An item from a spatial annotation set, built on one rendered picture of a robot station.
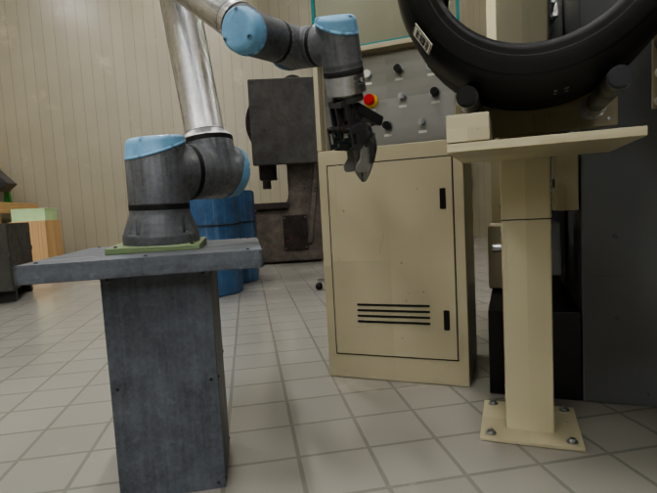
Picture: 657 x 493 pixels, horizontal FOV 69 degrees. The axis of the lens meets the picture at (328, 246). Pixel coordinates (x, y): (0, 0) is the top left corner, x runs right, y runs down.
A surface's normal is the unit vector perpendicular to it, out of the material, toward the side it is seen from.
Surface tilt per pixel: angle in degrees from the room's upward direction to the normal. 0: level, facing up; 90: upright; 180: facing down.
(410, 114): 90
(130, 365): 90
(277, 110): 90
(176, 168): 92
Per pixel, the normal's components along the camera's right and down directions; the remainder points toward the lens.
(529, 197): -0.36, 0.10
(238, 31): -0.56, 0.16
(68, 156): 0.17, 0.07
